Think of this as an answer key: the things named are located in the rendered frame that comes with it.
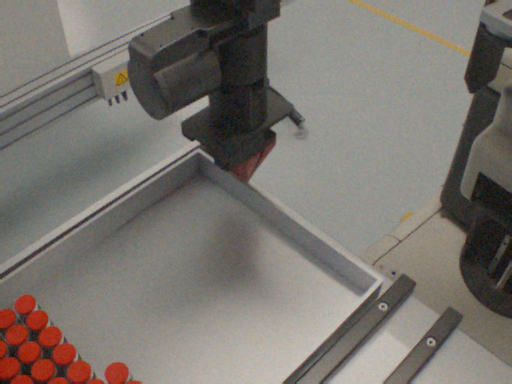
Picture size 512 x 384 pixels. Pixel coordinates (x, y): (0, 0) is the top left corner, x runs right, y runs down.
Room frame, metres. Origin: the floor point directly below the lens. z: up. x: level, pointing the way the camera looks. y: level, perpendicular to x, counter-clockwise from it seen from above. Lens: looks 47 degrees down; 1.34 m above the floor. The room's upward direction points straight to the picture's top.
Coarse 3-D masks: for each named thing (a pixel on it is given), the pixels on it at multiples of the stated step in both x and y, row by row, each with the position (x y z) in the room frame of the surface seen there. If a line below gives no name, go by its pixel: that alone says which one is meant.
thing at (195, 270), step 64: (192, 192) 0.43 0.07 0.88; (256, 192) 0.40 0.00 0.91; (64, 256) 0.32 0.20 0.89; (128, 256) 0.33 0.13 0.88; (192, 256) 0.34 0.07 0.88; (256, 256) 0.34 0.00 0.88; (320, 256) 0.33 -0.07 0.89; (64, 320) 0.26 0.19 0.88; (128, 320) 0.26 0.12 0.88; (192, 320) 0.26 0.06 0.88; (256, 320) 0.26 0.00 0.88; (320, 320) 0.26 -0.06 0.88
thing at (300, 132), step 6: (276, 90) 1.66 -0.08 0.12; (282, 96) 1.63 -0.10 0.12; (294, 108) 1.59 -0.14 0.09; (294, 114) 1.57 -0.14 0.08; (300, 114) 1.58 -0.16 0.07; (294, 120) 1.55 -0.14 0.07; (300, 120) 1.55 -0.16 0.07; (300, 126) 1.55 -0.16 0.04; (294, 132) 1.55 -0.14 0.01; (300, 132) 1.55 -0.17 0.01; (306, 132) 1.55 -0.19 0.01; (300, 138) 1.52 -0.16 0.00
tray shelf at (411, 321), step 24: (192, 144) 0.51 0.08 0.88; (120, 192) 0.43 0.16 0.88; (264, 192) 0.43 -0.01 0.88; (48, 240) 0.36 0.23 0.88; (336, 240) 0.36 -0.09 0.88; (384, 288) 0.30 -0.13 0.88; (408, 312) 0.27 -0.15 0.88; (432, 312) 0.27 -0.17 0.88; (408, 336) 0.24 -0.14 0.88; (456, 336) 0.24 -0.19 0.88; (432, 360) 0.21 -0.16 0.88; (456, 360) 0.21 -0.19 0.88; (480, 360) 0.21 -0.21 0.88
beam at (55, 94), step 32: (288, 0) 1.76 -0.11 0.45; (128, 32) 1.37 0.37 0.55; (64, 64) 1.21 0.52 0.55; (96, 64) 1.21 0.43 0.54; (0, 96) 1.08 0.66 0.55; (32, 96) 1.07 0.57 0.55; (64, 96) 1.13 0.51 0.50; (96, 96) 1.20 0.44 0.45; (0, 128) 1.00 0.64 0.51; (32, 128) 1.05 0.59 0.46
